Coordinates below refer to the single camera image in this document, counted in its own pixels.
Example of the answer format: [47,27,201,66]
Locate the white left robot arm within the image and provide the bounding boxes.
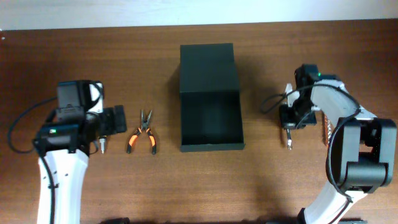
[32,80,127,223]

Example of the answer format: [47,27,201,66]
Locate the silver ratchet wrench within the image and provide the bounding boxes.
[286,129,293,150]

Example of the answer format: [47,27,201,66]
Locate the orange black needle-nose pliers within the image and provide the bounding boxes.
[126,110,157,155]

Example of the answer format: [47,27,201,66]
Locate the black open storage box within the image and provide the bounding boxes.
[179,43,245,152]

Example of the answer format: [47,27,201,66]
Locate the orange socket bit rail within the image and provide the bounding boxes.
[322,113,333,147]

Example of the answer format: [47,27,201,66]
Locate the black yellow screwdriver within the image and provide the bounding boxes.
[99,136,106,154]

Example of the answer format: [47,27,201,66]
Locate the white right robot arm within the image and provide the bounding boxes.
[279,64,397,224]

